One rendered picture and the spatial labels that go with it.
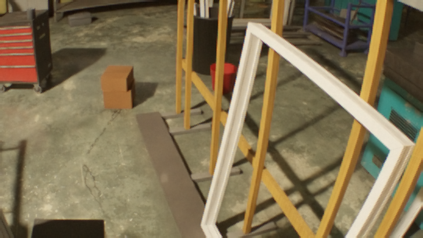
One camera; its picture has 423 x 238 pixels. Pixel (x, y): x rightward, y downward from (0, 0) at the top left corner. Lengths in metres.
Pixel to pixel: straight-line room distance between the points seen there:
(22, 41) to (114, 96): 1.37
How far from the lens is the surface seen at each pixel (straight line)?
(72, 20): 7.19
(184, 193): 2.91
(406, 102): 2.99
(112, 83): 3.97
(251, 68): 2.02
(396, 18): 8.12
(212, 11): 5.02
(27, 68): 4.57
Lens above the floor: 2.01
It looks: 31 degrees down
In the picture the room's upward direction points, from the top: 3 degrees clockwise
